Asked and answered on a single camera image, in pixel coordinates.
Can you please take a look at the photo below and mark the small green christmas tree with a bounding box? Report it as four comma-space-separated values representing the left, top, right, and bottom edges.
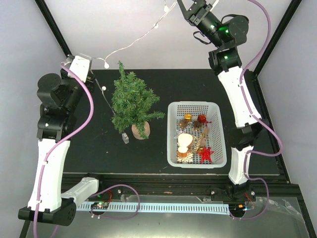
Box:
111, 61, 165, 139

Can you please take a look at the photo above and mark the fairy light string with battery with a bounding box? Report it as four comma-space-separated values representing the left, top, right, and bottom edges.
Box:
93, 0, 178, 145

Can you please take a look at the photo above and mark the white plastic mesh basket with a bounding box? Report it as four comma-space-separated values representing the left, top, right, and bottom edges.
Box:
167, 102, 227, 169

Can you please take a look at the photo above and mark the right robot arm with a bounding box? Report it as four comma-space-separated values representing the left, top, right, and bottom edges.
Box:
180, 0, 264, 200

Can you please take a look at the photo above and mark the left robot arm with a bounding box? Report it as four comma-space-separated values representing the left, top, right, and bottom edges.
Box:
18, 53, 106, 226

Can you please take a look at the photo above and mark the gold merry christmas sign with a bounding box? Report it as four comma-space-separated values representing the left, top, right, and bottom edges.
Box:
191, 135, 203, 152

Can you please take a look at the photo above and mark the silver star ornament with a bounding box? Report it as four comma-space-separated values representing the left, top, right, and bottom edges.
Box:
174, 128, 187, 139

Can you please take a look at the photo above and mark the brown pine cone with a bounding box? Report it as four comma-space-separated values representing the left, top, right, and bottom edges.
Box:
179, 119, 189, 128
193, 120, 203, 130

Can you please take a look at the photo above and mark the gold gift box ornament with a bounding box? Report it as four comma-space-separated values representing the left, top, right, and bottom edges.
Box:
184, 114, 192, 122

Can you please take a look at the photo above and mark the red gift box ornament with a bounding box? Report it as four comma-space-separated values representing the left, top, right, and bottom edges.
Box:
197, 115, 211, 124

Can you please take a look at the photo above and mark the burlap bow ornament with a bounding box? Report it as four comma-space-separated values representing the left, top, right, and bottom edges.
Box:
199, 126, 209, 147

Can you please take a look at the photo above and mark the white snowflake ornament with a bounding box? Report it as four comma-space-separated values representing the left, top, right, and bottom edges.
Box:
177, 153, 194, 164

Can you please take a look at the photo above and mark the small circuit board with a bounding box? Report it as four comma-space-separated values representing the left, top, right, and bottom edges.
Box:
91, 202, 109, 209

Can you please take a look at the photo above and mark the red glitter star ornament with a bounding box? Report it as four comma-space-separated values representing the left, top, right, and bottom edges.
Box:
197, 146, 214, 164

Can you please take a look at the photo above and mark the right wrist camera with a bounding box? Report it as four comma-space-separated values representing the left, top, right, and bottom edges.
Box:
210, 0, 219, 11

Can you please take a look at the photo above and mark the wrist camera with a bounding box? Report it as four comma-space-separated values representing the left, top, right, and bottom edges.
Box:
69, 54, 92, 83
210, 0, 219, 11

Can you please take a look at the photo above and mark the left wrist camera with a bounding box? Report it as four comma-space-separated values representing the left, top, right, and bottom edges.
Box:
69, 54, 92, 83

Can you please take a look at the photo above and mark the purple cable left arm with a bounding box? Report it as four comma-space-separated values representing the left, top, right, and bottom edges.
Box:
33, 63, 95, 238

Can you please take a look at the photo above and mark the black frame post left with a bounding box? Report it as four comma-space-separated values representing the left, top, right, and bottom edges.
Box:
35, 0, 72, 56

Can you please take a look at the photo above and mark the black frame post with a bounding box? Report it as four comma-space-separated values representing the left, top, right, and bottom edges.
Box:
254, 0, 302, 77
35, 0, 72, 56

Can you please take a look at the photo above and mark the black frame post right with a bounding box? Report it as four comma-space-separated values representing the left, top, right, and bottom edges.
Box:
254, 0, 302, 77

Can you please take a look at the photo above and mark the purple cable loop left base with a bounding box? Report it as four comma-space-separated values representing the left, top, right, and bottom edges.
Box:
89, 183, 141, 220

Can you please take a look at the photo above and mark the white slotted cable duct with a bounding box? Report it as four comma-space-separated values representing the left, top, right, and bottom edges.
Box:
77, 201, 230, 215

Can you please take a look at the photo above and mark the black front rail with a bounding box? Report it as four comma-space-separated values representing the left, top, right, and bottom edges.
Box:
59, 173, 303, 203

